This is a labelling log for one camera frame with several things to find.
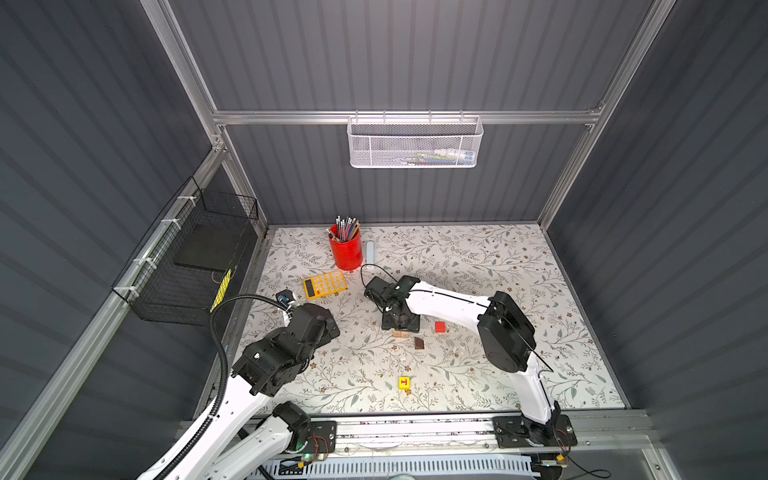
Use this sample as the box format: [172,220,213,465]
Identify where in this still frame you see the markers in white basket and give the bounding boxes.
[397,149,476,167]

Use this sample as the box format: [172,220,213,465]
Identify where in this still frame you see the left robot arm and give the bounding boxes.
[139,303,340,479]

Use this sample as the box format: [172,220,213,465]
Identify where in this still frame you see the black foam pad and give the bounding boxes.
[174,225,248,273]

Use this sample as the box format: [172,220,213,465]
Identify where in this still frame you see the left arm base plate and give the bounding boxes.
[285,420,338,456]

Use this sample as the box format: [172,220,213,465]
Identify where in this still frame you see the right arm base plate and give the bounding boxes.
[492,411,578,448]

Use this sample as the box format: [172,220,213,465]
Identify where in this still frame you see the light blue eraser block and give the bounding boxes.
[365,240,376,264]

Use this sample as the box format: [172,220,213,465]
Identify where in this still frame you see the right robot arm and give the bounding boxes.
[364,276,556,427]

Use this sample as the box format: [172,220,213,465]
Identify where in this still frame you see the white wire wall basket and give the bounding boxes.
[346,115,484,169]

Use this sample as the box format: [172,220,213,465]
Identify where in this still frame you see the pencils bundle in cup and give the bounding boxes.
[327,216,360,243]

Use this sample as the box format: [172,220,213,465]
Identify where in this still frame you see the yellow calculator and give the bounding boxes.
[302,270,348,300]

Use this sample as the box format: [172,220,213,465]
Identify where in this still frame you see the red pencil cup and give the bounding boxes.
[329,225,363,271]

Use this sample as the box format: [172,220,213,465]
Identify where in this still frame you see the black wire side basket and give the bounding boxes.
[113,181,260,326]

